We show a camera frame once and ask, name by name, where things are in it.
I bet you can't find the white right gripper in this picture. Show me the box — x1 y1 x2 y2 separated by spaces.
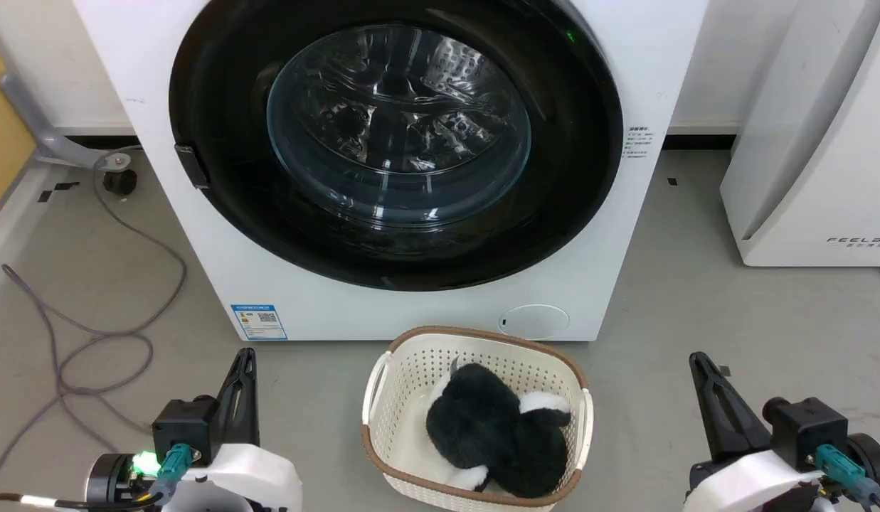
684 351 826 512

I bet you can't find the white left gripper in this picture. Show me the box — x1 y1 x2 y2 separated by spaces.
160 347 303 512

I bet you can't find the white front-load washing machine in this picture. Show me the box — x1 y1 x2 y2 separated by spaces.
73 0 711 343

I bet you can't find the round black glass washer door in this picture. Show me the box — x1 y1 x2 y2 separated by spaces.
168 0 624 292

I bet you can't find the blue energy label sticker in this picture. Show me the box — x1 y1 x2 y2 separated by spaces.
230 305 288 341

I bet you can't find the white brown-rimmed laundry basket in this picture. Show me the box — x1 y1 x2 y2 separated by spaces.
361 326 595 512

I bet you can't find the round white filter cover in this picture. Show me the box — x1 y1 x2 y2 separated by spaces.
498 304 571 340

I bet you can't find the black and white plush toy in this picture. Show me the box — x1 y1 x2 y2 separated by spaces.
425 358 574 499

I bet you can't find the white air purifier appliance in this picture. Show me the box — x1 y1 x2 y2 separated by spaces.
719 0 880 268

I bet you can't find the black caster wheel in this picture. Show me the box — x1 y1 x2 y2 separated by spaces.
102 169 139 197

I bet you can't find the white text warning sticker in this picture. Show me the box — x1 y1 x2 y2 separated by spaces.
625 127 655 159

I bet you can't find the yellow wooden panel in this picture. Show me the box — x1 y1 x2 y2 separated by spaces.
0 34 37 223

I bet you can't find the teal plug left gripper cable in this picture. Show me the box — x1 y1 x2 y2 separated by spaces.
0 443 193 512

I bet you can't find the teal plug gripper cable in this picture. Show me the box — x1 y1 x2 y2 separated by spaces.
810 444 880 512
0 443 193 512

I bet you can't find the teal plug right gripper cable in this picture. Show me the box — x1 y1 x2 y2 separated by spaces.
810 444 880 512

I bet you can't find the grey floor cable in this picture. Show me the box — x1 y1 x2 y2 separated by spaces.
0 146 189 498

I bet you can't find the black door handle latch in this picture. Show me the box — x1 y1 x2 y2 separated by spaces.
174 144 211 191

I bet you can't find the grey metal support bracket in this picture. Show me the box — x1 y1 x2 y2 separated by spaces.
0 71 143 171

